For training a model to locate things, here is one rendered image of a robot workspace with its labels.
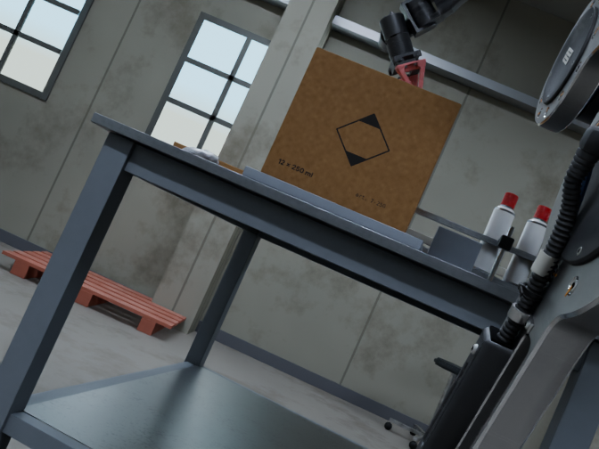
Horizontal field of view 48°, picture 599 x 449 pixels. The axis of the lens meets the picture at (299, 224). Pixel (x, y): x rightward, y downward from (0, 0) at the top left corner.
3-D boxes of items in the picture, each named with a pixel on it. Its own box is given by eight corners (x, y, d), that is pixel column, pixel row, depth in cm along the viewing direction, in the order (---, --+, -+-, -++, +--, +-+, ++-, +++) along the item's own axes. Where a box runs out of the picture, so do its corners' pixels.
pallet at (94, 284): (-10, 264, 380) (-2, 248, 380) (43, 265, 453) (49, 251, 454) (162, 343, 375) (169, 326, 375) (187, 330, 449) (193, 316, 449)
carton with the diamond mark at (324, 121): (398, 244, 149) (447, 134, 150) (405, 235, 125) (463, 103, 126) (275, 191, 153) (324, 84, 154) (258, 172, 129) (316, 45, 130)
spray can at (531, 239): (521, 290, 162) (553, 213, 163) (523, 289, 157) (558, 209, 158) (499, 281, 163) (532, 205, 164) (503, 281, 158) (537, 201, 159)
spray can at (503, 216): (488, 276, 164) (521, 200, 165) (490, 275, 159) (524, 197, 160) (467, 267, 165) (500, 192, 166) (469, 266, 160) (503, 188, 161)
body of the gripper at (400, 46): (415, 71, 159) (407, 42, 160) (422, 57, 149) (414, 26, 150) (389, 78, 159) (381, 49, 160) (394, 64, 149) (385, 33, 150)
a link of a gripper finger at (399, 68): (430, 98, 154) (418, 60, 155) (435, 89, 147) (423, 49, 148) (400, 105, 154) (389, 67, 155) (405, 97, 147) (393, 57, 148)
